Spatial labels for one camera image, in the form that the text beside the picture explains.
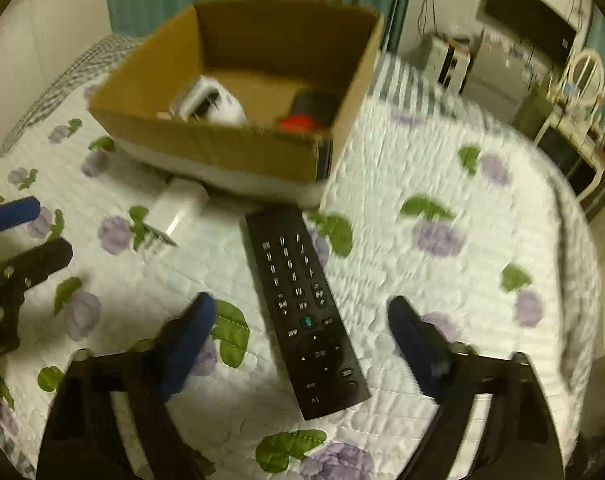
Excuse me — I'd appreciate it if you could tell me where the white USB charger plug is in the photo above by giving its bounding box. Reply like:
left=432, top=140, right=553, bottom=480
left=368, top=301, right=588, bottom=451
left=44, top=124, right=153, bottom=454
left=142, top=177, right=209, bottom=246

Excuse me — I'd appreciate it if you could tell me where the black TV remote control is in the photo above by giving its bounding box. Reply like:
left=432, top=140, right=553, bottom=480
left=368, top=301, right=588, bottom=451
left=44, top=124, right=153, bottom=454
left=245, top=206, right=370, bottom=420

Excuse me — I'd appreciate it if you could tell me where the white cylindrical night light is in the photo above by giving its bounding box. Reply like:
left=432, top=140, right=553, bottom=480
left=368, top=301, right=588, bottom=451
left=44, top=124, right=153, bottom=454
left=169, top=76, right=247, bottom=127

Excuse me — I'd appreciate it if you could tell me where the white bottle red cap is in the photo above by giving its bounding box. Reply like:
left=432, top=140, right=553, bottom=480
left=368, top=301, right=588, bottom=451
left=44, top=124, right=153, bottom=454
left=278, top=113, right=318, bottom=133

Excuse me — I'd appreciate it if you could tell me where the small black adapter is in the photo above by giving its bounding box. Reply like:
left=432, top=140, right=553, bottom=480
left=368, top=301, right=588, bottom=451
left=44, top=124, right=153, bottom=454
left=288, top=89, right=341, bottom=128

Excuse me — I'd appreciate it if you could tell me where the white floral quilt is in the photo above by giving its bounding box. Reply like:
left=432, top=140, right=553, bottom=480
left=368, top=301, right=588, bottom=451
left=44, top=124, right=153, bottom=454
left=0, top=79, right=584, bottom=480

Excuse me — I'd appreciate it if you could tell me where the brown cardboard box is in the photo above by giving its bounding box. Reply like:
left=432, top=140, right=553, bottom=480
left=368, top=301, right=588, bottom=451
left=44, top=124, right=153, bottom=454
left=89, top=0, right=383, bottom=207

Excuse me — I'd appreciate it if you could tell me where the white dressing table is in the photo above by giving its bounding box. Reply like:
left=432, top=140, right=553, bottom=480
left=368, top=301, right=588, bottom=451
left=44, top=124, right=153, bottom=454
left=534, top=105, right=605, bottom=203

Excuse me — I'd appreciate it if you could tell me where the silver mini fridge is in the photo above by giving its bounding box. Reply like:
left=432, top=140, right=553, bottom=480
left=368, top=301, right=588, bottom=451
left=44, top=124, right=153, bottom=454
left=462, top=29, right=534, bottom=120

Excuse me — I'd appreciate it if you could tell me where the oval vanity mirror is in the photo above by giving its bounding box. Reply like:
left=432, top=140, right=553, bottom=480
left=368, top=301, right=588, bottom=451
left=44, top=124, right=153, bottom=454
left=563, top=48, right=605, bottom=108

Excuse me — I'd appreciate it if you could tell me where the white suitcase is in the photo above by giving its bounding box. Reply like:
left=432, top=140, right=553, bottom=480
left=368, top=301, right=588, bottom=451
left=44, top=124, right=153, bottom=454
left=417, top=36, right=472, bottom=94

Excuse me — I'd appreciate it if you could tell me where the black wall television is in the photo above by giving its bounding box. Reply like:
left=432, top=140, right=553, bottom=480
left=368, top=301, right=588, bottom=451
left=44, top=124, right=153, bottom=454
left=484, top=0, right=576, bottom=66

